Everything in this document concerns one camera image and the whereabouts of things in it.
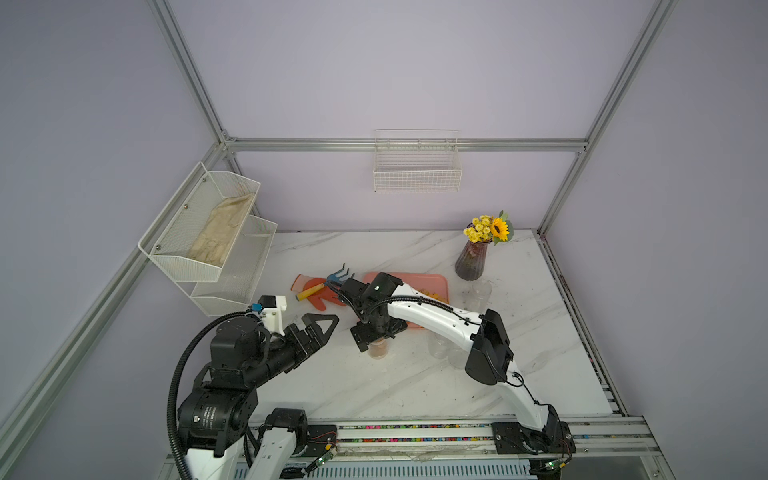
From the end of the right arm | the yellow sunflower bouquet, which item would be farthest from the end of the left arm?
the yellow sunflower bouquet

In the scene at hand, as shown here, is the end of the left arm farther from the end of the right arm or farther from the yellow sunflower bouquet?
the yellow sunflower bouquet

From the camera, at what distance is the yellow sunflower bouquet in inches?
Answer: 35.3
